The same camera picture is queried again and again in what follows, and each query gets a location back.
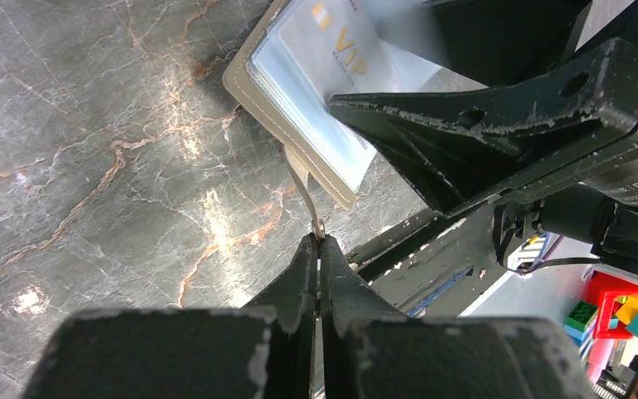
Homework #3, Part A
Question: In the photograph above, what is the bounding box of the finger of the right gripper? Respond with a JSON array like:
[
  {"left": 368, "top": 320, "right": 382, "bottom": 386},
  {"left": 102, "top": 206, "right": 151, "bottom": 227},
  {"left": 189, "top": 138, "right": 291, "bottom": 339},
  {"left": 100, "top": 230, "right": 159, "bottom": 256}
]
[
  {"left": 329, "top": 38, "right": 638, "bottom": 216},
  {"left": 374, "top": 0, "right": 596, "bottom": 86}
]

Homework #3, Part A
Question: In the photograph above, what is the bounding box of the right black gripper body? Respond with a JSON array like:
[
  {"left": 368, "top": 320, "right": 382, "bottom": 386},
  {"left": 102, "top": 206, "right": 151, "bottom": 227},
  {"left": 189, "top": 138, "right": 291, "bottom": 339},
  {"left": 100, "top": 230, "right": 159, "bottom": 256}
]
[{"left": 492, "top": 0, "right": 638, "bottom": 277}]

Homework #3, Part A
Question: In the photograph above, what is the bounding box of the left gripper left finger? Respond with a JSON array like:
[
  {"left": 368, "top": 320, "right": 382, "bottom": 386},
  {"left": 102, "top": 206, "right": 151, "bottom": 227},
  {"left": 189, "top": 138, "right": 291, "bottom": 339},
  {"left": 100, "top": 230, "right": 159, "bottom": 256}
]
[{"left": 23, "top": 234, "right": 319, "bottom": 398}]

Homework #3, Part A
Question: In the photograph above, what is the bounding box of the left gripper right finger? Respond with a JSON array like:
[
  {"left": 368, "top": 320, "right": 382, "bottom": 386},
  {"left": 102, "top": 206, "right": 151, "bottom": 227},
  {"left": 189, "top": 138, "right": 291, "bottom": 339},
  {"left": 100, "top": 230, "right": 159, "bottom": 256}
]
[{"left": 318, "top": 236, "right": 594, "bottom": 398}]

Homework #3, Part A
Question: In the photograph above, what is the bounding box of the silver VIP credit card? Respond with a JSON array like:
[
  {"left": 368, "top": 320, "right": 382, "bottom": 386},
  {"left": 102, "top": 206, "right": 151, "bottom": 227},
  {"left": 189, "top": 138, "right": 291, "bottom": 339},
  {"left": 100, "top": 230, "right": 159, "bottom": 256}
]
[{"left": 272, "top": 1, "right": 441, "bottom": 99}]

